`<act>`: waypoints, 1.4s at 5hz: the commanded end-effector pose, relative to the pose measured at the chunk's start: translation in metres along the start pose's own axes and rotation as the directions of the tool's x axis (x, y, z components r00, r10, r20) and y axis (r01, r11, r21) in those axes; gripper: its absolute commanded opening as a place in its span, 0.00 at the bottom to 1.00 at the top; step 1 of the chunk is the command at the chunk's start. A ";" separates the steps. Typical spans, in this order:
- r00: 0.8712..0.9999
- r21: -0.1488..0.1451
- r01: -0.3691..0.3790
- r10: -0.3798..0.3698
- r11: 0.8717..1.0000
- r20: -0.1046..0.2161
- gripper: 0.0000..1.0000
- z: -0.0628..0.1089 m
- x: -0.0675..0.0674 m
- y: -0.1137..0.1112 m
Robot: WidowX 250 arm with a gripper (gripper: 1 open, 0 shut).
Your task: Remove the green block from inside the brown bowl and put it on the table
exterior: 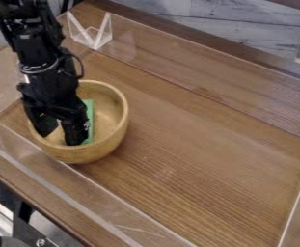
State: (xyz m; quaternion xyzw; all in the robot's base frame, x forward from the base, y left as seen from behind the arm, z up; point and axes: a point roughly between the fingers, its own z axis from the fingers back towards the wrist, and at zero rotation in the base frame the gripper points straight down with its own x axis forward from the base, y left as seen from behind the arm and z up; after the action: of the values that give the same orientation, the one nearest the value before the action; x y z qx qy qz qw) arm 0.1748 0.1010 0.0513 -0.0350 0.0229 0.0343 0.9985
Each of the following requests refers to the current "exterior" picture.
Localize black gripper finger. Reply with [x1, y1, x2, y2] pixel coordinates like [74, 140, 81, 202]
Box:
[25, 106, 58, 137]
[61, 115, 90, 146]

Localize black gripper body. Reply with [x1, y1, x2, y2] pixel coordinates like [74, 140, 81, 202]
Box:
[17, 58, 91, 124]

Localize green rectangular block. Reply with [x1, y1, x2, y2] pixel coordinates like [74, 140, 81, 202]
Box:
[83, 99, 94, 145]

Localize brown wooden bowl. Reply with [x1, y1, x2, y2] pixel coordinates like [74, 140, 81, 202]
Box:
[29, 80, 131, 164]

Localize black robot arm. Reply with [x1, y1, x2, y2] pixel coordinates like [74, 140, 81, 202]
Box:
[0, 0, 91, 146]

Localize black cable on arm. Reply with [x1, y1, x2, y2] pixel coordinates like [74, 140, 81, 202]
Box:
[59, 52, 87, 80]

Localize clear acrylic corner bracket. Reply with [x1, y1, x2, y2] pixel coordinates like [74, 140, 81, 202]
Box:
[67, 12, 113, 50]

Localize clear acrylic tray wall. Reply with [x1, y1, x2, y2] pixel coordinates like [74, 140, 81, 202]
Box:
[0, 4, 300, 247]

